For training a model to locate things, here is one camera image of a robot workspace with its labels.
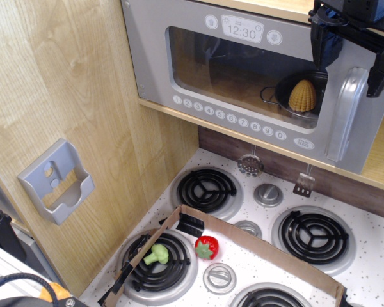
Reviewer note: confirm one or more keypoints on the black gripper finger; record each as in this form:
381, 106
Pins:
326, 44
376, 77

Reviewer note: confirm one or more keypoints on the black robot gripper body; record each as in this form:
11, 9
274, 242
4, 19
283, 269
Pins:
353, 21

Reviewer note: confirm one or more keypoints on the grey toy microwave door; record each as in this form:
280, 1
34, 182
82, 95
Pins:
211, 62

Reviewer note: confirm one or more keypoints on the small metal pot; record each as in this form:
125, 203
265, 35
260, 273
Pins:
284, 88

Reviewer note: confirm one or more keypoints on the yellow toy corn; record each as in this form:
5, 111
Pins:
303, 97

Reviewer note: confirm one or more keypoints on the hanging metal spatula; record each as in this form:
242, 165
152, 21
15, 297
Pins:
304, 183

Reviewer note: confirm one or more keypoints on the hanging metal skimmer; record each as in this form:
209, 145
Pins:
250, 164

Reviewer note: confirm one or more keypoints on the grey stove knob back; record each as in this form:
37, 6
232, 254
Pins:
268, 195

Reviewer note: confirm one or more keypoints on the grey stove knob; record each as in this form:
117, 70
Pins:
249, 227
268, 195
219, 279

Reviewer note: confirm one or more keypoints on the black burner back right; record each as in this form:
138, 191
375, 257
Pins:
316, 236

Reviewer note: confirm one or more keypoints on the black burner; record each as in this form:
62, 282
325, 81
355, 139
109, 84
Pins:
157, 284
316, 236
211, 190
269, 294

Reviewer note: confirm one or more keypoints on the black burner back left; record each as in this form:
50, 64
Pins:
211, 190

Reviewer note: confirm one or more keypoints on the grey stove knob middle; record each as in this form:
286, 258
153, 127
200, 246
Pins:
249, 227

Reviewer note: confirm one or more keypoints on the brown cardboard barrier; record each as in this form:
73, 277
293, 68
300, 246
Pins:
194, 222

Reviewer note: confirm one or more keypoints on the red toy strawberry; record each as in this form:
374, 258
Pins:
207, 247

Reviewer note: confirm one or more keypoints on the black burner front right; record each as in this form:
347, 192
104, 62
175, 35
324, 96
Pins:
269, 294

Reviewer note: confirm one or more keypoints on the grey stove knob front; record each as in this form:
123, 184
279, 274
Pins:
219, 279

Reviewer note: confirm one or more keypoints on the green toy broccoli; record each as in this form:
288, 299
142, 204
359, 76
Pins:
159, 253

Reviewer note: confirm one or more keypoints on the black burner front left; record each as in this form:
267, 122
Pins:
157, 284

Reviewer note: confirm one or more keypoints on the orange object bottom left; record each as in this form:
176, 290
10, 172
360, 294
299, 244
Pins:
60, 292

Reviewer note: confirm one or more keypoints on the black equipment left edge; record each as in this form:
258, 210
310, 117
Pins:
9, 242

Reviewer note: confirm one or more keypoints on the grey door handle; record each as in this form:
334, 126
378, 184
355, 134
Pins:
344, 112

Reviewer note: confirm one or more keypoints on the grey wall-mounted holder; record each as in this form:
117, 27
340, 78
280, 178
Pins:
48, 172

